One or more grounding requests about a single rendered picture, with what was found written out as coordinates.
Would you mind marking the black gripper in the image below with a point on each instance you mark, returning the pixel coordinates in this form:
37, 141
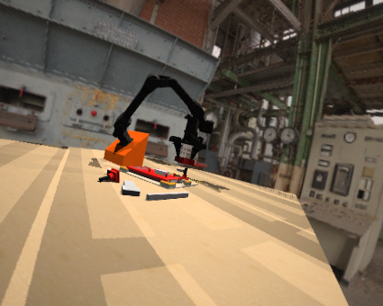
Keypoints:
177, 143

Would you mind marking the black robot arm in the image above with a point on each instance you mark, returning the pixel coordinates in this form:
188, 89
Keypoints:
152, 82

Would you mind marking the dark grey flat bar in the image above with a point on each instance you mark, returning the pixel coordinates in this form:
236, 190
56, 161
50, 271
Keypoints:
165, 196

